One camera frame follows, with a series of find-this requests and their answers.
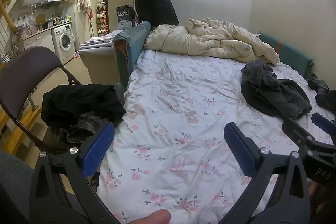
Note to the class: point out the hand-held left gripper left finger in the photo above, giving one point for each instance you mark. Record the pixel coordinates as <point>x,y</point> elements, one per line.
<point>98,150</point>

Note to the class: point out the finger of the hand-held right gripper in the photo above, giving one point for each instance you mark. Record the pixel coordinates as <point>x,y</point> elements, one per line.
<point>296,130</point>
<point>324,121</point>

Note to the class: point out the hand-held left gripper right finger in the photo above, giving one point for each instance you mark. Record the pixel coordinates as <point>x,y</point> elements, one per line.
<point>240,150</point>

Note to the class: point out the grey pants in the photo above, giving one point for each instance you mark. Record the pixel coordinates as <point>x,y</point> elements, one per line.
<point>273,92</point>

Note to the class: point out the person's right hand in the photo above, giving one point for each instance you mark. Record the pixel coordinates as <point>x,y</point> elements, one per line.
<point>314,192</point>

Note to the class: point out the person's left hand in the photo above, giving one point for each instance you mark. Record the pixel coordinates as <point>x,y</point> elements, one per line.
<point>152,217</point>

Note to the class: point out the black garment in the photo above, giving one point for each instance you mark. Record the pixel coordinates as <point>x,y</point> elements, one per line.
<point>325,99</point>

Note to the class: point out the grey knitted garment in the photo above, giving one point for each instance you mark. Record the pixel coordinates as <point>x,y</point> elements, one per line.
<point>78,125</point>

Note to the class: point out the black clothes pile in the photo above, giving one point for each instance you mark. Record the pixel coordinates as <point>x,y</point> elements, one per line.
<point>78,103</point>

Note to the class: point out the floral white bed sheet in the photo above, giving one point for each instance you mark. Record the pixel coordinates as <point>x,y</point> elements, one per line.
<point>183,98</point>

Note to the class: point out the cream side table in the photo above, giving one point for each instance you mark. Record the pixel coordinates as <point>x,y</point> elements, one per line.
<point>102,64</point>

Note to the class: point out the brown folding chair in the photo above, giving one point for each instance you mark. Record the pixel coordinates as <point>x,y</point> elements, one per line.
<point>23,77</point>

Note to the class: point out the stack of papers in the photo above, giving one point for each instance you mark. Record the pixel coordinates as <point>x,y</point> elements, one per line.
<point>99,40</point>

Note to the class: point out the cream duvet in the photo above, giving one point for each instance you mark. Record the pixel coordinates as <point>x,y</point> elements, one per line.
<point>210,43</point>

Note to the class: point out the white washing machine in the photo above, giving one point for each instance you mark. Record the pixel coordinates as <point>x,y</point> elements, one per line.
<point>64,43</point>

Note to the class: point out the kitchen counter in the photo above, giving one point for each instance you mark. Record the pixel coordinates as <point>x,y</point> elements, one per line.
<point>36,40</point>

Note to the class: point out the shoe rack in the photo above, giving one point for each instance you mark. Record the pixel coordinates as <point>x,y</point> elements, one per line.
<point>101,19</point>

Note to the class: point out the black printed bag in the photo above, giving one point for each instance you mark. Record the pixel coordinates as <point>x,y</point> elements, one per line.
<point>123,16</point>

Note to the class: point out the cream hanging towel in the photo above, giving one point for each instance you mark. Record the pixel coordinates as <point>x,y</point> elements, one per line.
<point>83,3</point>

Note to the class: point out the teal bed frame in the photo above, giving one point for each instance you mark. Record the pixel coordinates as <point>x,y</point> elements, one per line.
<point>134,40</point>

